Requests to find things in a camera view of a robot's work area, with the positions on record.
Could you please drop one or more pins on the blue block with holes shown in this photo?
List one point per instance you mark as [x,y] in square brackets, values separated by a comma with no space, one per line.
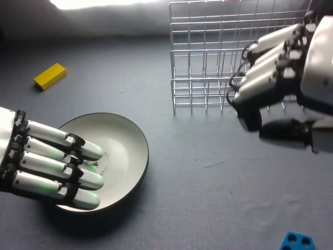
[296,242]

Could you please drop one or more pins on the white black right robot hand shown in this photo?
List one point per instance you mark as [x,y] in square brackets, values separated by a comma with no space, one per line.
[317,65]

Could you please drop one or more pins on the grey table cloth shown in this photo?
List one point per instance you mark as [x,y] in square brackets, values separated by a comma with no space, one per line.
[195,169]

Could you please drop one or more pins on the white plate with grey smudge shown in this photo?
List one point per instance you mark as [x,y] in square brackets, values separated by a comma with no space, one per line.
[122,145]

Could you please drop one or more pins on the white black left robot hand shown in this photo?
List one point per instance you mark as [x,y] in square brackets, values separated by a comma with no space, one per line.
[39,161]

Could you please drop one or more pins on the yellow rectangular block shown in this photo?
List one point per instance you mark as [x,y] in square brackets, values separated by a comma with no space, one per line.
[49,76]

